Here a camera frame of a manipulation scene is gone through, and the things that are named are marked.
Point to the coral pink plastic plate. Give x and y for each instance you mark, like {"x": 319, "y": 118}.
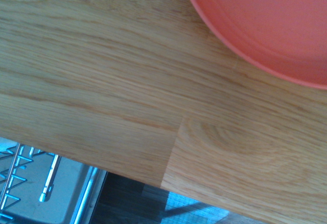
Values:
{"x": 268, "y": 17}

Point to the grey dishwasher door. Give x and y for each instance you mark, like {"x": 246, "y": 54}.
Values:
{"x": 69, "y": 183}

